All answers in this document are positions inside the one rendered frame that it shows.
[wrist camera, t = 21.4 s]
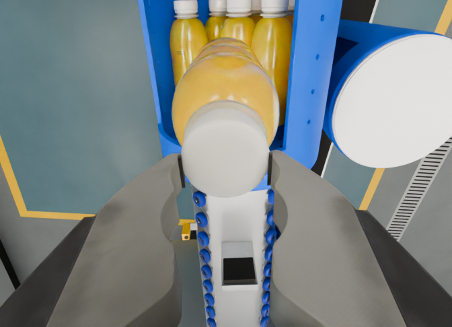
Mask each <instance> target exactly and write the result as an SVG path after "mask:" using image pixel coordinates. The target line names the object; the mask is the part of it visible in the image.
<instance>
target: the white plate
mask: <svg viewBox="0 0 452 327"><path fill-rule="evenodd" d="M332 131H333V134H334V138H335V140H336V142H337V144H338V146H339V148H340V149H341V150H342V151H343V153H344V154H345V155H346V156H347V157H349V158H350V159H351V160H353V161H355V162H357V163H358V164H361V165H364V166H368V167H372V168H392V167H397V166H402V165H405V164H408V163H411V162H413V161H416V160H418V159H420V158H422V157H424V156H426V155H428V154H429V153H431V152H433V151H434V150H435V149H437V148H438V147H440V146H441V145H442V144H443V143H444V142H445V141H446V140H448V139H449V138H450V137H451V136H452V39H450V38H446V37H444V36H437V35H433V34H417V35H413V36H407V37H404V38H400V39H397V40H394V41H392V42H390V43H388V44H386V45H384V46H382V47H381V48H378V49H377V50H376V51H374V52H372V53H371V54H370V55H369V56H367V57H366V58H365V59H364V60H363V61H361V62H360V63H359V64H358V65H357V66H356V67H355V68H354V70H353V71H352V72H351V73H350V75H349V76H348V77H347V78H346V80H345V82H344V83H343V85H342V87H341V88H340V91H339V92H338V95H337V97H336V100H335V102H334V107H333V111H332Z"/></svg>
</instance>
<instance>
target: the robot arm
mask: <svg viewBox="0 0 452 327"><path fill-rule="evenodd" d="M180 154H181V153H172V154H169V155H167V156H165V157H164V158H163V159H161V160H160V161H159V162H157V163H156V164H154V165H153V166H151V167H150V168H149V169H147V170H146V171H144V172H143V173H142V174H140V175H139V176H137V177H136V178H135V179H133V180H131V181H130V182H129V183H128V184H126V185H125V186H124V187H123V188H121V189H120V190H119V191H118V192H117V193H116V194H115V195H114V196H113V197H112V198H111V199H110V200H109V201H108V202H107V203H106V204H105V205H104V206H103V207H102V208H101V209H100V210H99V211H98V212H97V213H96V214H95V216H92V217H84V218H83V219H82V220H81V221H80V222H79V223H78V224H77V225H76V226H75V227H74V228H73V229H72V230H71V231H70V233H69V234H68V235H67V236H66V237H65V238H64V239H63V240H62V241H61V242H60V244H59V245H58V246H57V247H56V248H55V249H54V250H53V251H52V252H51V253H50V254H49V255H48V256H47V257H46V258H45V259H44V260H43V261H42V262H41V263H40V264H39V266H38V267H37V268H36V269H35V270H34V271H33V272H32V273H31V274H30V275H29V277H28V278H27V279H26V280H25V281H24V282H23V283H22V284H21V285H20V286H19V287H18V288H17V289H16V290H15V291H14V292H13V293H12V294H11V295H10V297H9V298H8V299H7V300H6V301H5V302H4V304H3V305H2V306H1V307H0V327H178V325H179V323H180V320H181V317H182V283H181V279H180V273H179V269H178V263H177V259H176V253H175V249H174V245H173V244H172V243H171V242H170V238H171V236H172V234H173V232H174V230H175V228H176V227H177V226H178V224H179V222H180V218H179V214H178V206H177V202H176V198H177V196H178V195H179V193H180V192H181V190H182V188H185V187H186V183H185V174H184V171H183V165H182V155H180ZM267 186H271V189H273V191H274V209H273V221H274V223H275V224H276V226H277V227H278V229H279V231H280V233H281V236H280V237H279V238H278V239H277V241H275V243H274V245H273V249H272V266H271V274H270V319H271V320H272V323H273V324H274V326H275V327H452V297H451V296H450V295H449V294H448V293H447V292H446V291H445V290H444V289H443V287H442V286H441V285H440V284H439V283H438V282H437V281H436V280H435V279H434V278H433V277H432V276H431V275H430V274H429V273H428V272H427V271H426V270H425V269H424V268H423V267H422V266H421V265H420V264H419V263H418V262H417V260H416V259H415V258H414V257H413V256H412V255H411V254H410V253H409V252H408V251H407V250H406V249H405V248H404V247H403V246H402V245H401V244H400V243H399V242H398V241H397V240H396V239H395V238H394V237H393V236H392V235H391V234H390V233H389V232H388V230H386V228H384V226H382V224H380V222H378V220H376V218H374V216H372V214H370V212H368V210H358V209H357V208H356V207H355V206H354V205H353V204H352V203H351V202H350V201H349V200H348V199H347V198H346V197H345V196H344V195H343V194H342V193H341V192H340V191H339V190H338V189H337V188H335V187H334V186H333V185H331V184H330V183H329V182H327V181H326V180H324V179H323V178H322V177H321V176H319V175H317V174H316V173H315V172H313V171H311V170H310V169H309V168H306V167H305V166H304V165H302V164H301V163H299V162H298V161H296V160H295V159H293V158H292V157H290V156H288V155H287V154H286V153H284V152H282V151H279V150H273V151H270V152H269V156H268V180H267Z"/></svg>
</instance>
